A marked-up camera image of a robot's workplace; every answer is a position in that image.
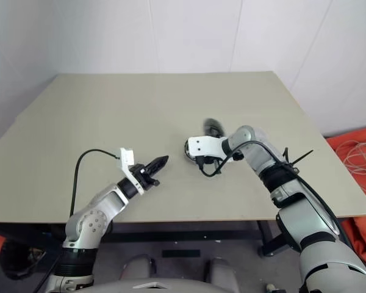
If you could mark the silver motor stator housing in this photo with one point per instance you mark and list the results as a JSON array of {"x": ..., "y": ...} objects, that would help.
[{"x": 185, "y": 151}]

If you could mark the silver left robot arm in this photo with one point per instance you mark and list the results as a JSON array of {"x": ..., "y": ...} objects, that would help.
[{"x": 85, "y": 226}]

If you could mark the black bag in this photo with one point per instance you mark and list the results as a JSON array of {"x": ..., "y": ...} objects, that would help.
[{"x": 18, "y": 259}]

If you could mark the large orange cloth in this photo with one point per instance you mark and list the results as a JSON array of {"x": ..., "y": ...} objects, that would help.
[{"x": 360, "y": 238}]

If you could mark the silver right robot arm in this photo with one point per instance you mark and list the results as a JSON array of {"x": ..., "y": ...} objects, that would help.
[{"x": 308, "y": 219}]

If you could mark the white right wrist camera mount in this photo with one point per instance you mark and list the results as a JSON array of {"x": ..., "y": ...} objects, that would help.
[{"x": 207, "y": 146}]

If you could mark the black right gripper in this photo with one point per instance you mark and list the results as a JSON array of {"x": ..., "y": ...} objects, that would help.
[{"x": 207, "y": 160}]

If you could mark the grey robot torso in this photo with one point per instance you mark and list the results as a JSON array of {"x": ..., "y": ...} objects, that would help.
[{"x": 186, "y": 287}]

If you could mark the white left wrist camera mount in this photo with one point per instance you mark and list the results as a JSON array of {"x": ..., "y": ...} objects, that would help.
[{"x": 127, "y": 157}]

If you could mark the grey rounded shape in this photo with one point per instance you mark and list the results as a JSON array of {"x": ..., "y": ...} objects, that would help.
[
  {"x": 219, "y": 270},
  {"x": 138, "y": 267}
]

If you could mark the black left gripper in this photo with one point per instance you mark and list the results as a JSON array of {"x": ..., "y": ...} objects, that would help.
[{"x": 143, "y": 177}]

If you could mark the black zip tie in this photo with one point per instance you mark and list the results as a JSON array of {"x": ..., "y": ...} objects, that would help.
[{"x": 299, "y": 160}]

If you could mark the dark metal table frame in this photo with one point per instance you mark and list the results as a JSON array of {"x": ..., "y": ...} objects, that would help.
[{"x": 186, "y": 236}]

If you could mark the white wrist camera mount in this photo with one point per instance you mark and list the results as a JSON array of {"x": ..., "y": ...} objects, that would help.
[
  {"x": 127, "y": 157},
  {"x": 207, "y": 146}
]

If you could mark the black rotor silver spokes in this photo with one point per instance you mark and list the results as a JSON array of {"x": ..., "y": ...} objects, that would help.
[{"x": 213, "y": 125}]

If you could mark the small white round object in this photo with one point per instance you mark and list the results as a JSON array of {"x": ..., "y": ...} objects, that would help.
[{"x": 270, "y": 287}]

